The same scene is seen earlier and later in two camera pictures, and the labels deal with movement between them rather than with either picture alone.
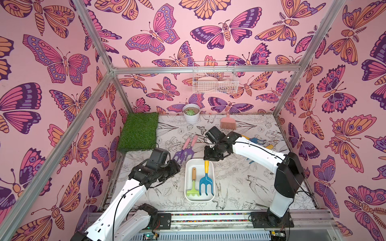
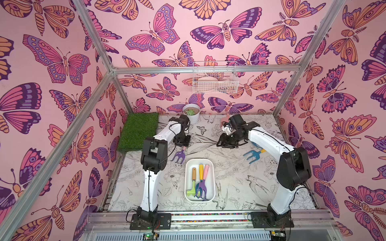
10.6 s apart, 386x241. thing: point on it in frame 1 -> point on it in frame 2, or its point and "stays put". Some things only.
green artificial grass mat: (138, 132) stays put
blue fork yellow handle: (206, 180) -> (201, 177)
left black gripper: (174, 167) -> (186, 144)
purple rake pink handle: (189, 151) -> (202, 186)
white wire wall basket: (214, 77) stays put
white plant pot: (191, 113) stays put
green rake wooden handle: (193, 192) stays put
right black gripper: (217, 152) -> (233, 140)
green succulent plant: (190, 112) stays put
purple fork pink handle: (179, 154) stays put
